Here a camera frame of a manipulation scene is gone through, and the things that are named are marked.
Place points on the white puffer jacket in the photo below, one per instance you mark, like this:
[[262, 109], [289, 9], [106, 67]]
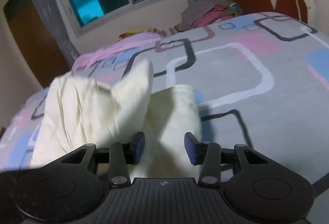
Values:
[[82, 110]]

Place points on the yellow patterned pillow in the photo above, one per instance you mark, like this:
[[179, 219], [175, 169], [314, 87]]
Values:
[[135, 32]]

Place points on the patterned bed sheet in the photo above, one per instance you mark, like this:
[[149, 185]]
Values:
[[259, 79]]

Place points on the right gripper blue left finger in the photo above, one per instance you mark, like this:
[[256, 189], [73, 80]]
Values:
[[129, 152]]

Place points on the left grey curtain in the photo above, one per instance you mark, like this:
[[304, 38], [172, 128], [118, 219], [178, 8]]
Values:
[[51, 18]]

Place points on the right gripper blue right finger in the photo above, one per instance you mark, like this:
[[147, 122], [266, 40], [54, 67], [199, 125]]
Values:
[[201, 152]]

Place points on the pink blanket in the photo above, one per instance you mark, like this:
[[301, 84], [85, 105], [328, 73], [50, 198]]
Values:
[[135, 40]]

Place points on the brown wooden door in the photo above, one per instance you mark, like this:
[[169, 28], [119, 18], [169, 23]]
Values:
[[35, 43]]

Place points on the stack of folded clothes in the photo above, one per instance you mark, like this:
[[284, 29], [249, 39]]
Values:
[[204, 12]]

